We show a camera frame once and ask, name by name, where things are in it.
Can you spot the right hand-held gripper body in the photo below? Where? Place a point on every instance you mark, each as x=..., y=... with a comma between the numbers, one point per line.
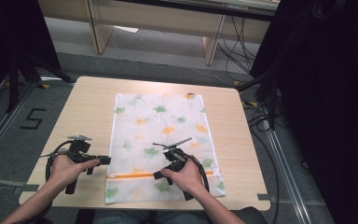
x=176, y=159

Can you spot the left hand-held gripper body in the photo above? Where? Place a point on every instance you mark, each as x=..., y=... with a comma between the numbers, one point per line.
x=80, y=148

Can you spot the white floral zippered laundry bag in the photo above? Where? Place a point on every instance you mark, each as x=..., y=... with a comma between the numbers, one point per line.
x=161, y=130

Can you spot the person's right hand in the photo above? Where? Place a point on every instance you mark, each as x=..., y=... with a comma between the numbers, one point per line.
x=185, y=178

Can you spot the person's left hand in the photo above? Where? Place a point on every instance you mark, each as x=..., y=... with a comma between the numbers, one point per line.
x=66, y=170

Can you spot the grey tape strip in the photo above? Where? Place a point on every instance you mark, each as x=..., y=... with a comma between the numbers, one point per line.
x=263, y=197
x=25, y=188

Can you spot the black chair seat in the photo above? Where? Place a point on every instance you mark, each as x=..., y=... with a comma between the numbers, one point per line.
x=250, y=215

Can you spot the black tripod stand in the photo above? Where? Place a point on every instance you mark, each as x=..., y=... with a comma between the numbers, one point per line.
x=21, y=71

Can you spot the black metal stand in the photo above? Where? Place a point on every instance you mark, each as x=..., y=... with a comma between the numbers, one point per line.
x=268, y=93

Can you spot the white paper sheet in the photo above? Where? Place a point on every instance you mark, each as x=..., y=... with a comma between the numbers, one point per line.
x=127, y=29

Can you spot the black curtain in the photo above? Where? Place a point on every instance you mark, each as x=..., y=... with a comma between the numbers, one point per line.
x=329, y=93
x=9, y=34

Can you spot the light wooden desk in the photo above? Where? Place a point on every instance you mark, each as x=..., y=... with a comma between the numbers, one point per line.
x=155, y=18

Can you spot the metal floor rail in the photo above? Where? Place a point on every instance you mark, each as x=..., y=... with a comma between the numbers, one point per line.
x=3, y=124
x=289, y=177

